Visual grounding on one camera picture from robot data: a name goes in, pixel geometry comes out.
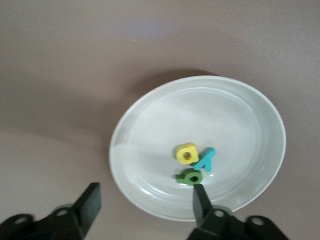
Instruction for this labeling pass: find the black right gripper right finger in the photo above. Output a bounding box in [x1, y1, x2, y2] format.
[187, 184, 251, 240]

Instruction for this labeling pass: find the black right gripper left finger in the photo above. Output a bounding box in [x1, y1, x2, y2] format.
[34, 182, 103, 240]

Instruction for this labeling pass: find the green foam letter b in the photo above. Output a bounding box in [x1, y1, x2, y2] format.
[175, 168, 203, 186]

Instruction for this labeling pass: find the teal foam letter y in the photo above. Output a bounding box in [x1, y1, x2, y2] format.
[193, 147, 217, 173]

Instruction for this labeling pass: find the beige brown plate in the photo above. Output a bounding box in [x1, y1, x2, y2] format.
[109, 75, 287, 223]

